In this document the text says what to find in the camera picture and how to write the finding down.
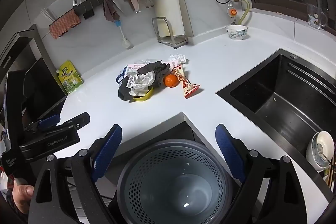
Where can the hanging metal peeler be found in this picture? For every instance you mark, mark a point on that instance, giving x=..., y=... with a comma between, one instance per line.
x=149, y=5

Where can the yellow plastic lid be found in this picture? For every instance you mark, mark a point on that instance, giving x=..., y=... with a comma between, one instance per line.
x=144, y=98

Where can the black kitchen appliance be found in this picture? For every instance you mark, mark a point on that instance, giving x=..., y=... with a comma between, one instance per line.
x=34, y=43

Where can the red snack wrapper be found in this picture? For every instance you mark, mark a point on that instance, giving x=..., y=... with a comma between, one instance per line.
x=187, y=87

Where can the white bowls in sink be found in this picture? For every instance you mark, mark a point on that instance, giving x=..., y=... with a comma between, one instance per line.
x=321, y=145

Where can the crumpled white paper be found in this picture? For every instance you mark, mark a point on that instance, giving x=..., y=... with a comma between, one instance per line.
x=141, y=81

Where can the brown dish cloth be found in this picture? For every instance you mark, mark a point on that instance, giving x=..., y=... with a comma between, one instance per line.
x=109, y=10

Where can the green seasoning pouch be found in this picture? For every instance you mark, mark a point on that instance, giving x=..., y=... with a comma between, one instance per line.
x=69, y=77

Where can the metal cutting board rack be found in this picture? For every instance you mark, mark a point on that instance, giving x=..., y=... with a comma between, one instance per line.
x=173, y=41

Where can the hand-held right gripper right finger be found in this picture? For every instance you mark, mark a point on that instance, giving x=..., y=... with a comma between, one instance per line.
x=231, y=153

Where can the black kitchen sink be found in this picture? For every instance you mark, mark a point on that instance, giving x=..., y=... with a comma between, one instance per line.
x=283, y=98

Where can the printed glass mug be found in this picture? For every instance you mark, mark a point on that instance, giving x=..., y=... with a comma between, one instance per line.
x=315, y=16

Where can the orange wavy sponge cloth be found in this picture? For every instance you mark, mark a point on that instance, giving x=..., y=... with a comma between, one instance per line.
x=64, y=24

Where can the patterned ceramic bowl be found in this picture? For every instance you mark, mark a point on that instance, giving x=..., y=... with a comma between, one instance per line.
x=237, y=33

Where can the person's left hand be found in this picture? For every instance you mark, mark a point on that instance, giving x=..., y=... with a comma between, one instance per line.
x=23, y=193

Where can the pink printed carton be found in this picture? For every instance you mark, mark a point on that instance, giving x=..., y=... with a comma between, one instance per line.
x=136, y=66

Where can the white bottle brush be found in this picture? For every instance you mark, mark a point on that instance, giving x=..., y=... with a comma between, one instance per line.
x=123, y=36

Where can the grey perforated trash bin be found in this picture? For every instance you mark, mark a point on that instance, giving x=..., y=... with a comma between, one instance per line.
x=178, y=182

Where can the metal fork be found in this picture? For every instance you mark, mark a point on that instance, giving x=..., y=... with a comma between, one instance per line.
x=75, y=3

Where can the orange tangerine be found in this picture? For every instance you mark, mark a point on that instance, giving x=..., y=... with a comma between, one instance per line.
x=171, y=81

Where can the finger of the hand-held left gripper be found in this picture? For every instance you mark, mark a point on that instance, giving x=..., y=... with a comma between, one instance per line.
x=48, y=121
x=77, y=121

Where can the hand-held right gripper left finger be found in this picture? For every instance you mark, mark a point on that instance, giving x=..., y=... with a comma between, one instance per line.
x=107, y=153

